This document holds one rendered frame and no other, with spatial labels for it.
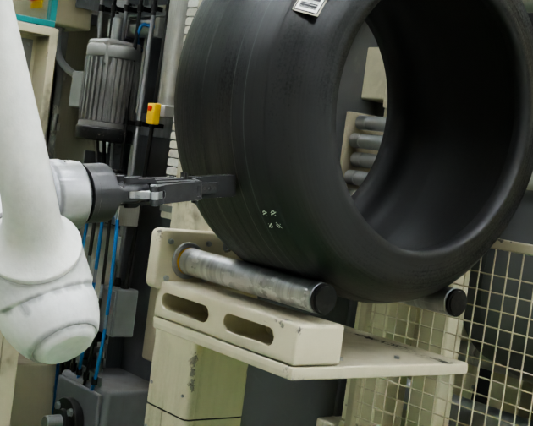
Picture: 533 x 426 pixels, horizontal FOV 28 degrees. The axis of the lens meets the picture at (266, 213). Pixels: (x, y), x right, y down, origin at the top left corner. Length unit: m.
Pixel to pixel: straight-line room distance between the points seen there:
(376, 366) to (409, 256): 0.17
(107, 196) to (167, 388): 0.65
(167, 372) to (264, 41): 0.71
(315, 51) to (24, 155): 0.48
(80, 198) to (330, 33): 0.39
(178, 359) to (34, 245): 0.80
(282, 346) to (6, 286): 0.50
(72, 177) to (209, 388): 0.68
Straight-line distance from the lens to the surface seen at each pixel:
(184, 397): 1.85
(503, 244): 1.87
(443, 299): 1.68
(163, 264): 1.73
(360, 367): 1.56
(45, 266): 1.11
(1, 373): 2.04
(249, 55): 1.43
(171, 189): 1.35
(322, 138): 1.40
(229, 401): 1.90
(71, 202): 1.29
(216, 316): 1.61
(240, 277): 1.60
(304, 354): 1.48
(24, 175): 1.06
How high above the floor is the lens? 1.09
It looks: 3 degrees down
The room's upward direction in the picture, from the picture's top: 8 degrees clockwise
